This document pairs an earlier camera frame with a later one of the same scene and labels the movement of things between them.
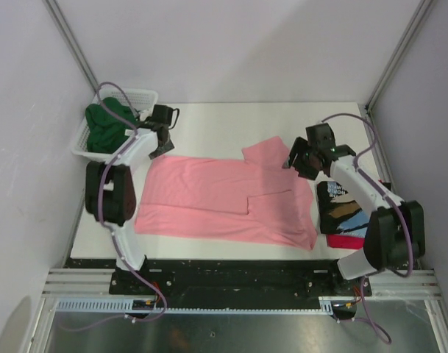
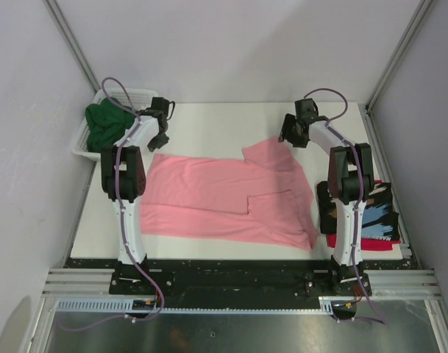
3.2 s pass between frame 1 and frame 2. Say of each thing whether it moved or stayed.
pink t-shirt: stayed
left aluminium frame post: stayed
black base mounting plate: stayed
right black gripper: moved
